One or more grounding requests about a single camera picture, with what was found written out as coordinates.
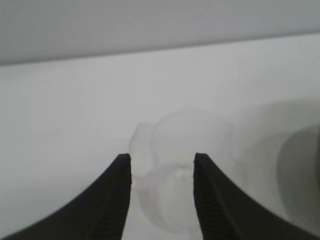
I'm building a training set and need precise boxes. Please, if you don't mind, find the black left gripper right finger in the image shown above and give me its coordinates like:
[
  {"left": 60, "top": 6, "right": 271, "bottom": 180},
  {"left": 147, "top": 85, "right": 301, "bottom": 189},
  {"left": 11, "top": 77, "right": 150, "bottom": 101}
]
[{"left": 193, "top": 152, "right": 320, "bottom": 240}]

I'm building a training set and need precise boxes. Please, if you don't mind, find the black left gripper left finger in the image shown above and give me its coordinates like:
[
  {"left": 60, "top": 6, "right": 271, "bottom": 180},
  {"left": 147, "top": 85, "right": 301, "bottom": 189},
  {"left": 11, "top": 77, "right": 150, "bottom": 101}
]
[{"left": 2, "top": 152, "right": 132, "bottom": 240}]

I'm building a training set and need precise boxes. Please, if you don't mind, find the clear plastic measuring cup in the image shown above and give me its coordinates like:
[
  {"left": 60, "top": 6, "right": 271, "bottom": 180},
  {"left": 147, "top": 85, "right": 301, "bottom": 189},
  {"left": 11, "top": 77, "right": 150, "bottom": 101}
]
[{"left": 128, "top": 109, "right": 234, "bottom": 240}]

